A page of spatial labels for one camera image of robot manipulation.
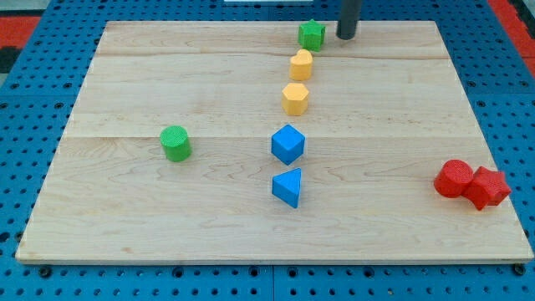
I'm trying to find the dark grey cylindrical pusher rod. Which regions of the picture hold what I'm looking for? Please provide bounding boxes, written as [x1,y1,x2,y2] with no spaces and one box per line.
[336,0,363,40]

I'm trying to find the yellow hexagon block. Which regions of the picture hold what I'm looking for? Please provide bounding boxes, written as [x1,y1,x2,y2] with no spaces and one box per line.
[282,83,309,116]

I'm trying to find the green cylinder block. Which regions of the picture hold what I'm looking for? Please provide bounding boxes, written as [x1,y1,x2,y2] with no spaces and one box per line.
[160,125,191,162]

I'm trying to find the light wooden board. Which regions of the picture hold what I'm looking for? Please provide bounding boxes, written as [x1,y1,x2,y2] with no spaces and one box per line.
[16,21,533,265]

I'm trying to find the red cylinder block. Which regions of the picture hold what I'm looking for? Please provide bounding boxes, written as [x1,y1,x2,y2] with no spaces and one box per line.
[433,159,473,198]

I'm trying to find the blue cube block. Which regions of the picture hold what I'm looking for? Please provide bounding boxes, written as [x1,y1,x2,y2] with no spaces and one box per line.
[271,124,306,166]

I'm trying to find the green star block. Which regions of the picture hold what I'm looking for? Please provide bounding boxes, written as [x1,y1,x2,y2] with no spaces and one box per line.
[298,19,326,52]

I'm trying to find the yellow heart block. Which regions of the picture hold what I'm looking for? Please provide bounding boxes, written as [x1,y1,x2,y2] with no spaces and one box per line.
[289,49,313,81]

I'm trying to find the red star block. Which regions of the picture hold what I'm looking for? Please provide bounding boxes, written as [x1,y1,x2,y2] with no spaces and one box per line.
[461,166,512,211]

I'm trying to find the blue triangle block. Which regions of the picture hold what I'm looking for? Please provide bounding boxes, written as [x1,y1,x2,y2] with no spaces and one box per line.
[272,168,302,208]

